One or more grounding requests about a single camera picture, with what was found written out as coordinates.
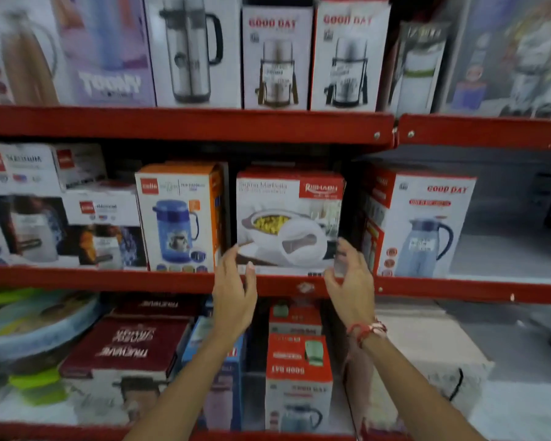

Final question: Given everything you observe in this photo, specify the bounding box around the orange white box blue jug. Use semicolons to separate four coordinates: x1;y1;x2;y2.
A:
134;161;226;274

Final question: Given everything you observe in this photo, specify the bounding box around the white box black-frame steel carrier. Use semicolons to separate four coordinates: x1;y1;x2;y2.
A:
309;0;392;112

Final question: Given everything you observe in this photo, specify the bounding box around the white box gold flask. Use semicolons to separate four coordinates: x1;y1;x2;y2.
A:
0;0;69;107

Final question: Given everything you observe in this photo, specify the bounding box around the red thread bracelet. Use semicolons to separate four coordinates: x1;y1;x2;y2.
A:
346;319;389;349

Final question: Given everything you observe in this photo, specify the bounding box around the person's left forearm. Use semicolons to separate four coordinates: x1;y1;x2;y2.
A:
123;328;251;441

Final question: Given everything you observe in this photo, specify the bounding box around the lavender bottle box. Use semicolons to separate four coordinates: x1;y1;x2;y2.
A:
51;0;156;108

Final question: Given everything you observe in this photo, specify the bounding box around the person's right hand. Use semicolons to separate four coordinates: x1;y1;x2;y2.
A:
324;238;378;330

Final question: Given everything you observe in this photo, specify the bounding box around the white red box blue jug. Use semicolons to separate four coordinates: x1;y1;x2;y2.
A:
359;164;478;279

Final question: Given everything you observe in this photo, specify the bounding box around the red white small jug box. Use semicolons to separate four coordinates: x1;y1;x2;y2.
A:
264;334;334;435
268;302;323;337

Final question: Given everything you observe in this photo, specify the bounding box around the dark box white green flask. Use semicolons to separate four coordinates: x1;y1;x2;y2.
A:
388;20;452;118

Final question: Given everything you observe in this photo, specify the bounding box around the large white kettle box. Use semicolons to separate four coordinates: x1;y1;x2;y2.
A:
0;143;80;268

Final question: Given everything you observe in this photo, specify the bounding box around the white kettle box flame print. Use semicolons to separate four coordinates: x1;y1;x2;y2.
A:
63;181;148;271

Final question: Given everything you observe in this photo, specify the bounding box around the white casserole box red label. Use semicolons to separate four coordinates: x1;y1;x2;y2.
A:
235;167;345;277

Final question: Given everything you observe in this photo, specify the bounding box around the white box brown-frame steel carrier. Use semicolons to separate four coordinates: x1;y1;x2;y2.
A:
242;5;314;110

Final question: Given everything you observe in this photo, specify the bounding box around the maroon cookware box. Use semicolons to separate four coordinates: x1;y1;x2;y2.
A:
58;315;194;425
111;295;204;318

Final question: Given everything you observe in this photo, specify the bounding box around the blue bottle box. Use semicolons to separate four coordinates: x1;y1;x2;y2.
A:
181;298;247;432

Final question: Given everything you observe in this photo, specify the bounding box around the person's right forearm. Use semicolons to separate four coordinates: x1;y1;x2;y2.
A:
351;328;487;441

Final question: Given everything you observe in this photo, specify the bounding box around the small white box red label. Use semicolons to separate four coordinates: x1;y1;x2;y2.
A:
51;143;107;192

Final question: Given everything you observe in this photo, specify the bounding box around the person's left hand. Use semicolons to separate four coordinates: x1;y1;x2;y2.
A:
211;244;259;337

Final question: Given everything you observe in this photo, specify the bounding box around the red metal shelf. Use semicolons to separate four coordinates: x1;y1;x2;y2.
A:
0;104;396;149
0;421;363;441
397;113;551;153
0;264;551;306

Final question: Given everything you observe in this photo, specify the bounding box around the white wrapped carton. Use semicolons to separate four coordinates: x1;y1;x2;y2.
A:
374;300;495;420

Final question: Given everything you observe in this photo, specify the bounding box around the clear round plastic container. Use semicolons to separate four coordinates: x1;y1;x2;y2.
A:
0;289;103;365

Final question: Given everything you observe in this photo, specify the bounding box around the white box steel jug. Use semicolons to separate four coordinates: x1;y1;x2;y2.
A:
143;0;243;110

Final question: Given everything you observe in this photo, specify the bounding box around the large blender box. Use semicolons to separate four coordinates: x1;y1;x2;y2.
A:
433;0;551;121

